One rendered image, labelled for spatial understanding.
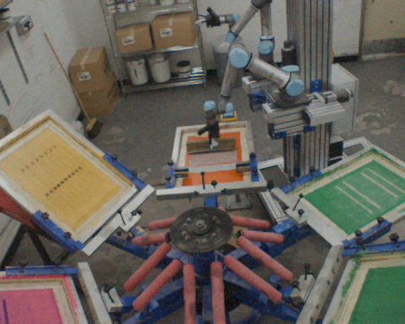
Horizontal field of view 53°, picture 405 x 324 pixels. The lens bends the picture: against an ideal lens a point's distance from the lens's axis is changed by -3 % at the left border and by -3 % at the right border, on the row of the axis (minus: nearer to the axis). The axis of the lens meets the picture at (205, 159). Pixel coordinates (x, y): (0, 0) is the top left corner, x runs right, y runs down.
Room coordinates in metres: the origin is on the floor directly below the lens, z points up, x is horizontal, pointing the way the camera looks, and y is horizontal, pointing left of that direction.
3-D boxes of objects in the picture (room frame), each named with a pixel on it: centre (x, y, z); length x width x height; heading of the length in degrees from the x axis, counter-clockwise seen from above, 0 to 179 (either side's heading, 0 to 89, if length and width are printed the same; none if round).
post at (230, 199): (2.97, -0.24, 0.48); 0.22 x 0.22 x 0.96; 83
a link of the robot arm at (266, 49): (3.06, -0.60, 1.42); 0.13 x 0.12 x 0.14; 162
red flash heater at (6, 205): (2.23, 1.21, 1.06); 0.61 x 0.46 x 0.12; 53
